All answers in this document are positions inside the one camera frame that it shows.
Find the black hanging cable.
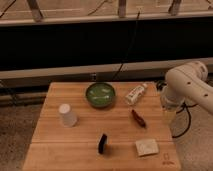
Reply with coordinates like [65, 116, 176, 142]
[111, 11, 141, 82]

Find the white plastic bottle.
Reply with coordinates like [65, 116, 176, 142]
[125, 83, 148, 105]

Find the black eraser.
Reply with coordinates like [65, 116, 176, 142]
[98, 134, 107, 154]

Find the green bowl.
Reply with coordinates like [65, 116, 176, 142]
[85, 82, 116, 108]

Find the black floor cable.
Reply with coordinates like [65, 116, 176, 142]
[171, 102, 198, 139]

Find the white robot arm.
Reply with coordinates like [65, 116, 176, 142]
[160, 61, 213, 124]

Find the beige sponge pad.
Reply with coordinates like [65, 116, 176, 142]
[135, 139, 159, 156]

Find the dark red pen tool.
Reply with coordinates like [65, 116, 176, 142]
[131, 109, 146, 128]

